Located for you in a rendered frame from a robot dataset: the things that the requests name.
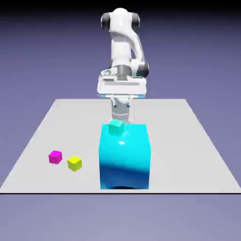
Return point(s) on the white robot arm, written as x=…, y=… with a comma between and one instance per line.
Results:
x=120, y=49

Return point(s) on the small yellow cube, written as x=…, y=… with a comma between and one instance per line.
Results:
x=74, y=163

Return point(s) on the small magenta cube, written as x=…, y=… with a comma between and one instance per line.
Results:
x=55, y=157

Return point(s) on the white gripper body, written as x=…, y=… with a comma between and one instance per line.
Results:
x=122, y=88

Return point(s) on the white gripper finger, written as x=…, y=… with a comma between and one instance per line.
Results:
x=113, y=102
x=129, y=102

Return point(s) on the small teal cube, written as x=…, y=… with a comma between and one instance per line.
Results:
x=116, y=128

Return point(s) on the large cyan box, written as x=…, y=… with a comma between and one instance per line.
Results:
x=124, y=160

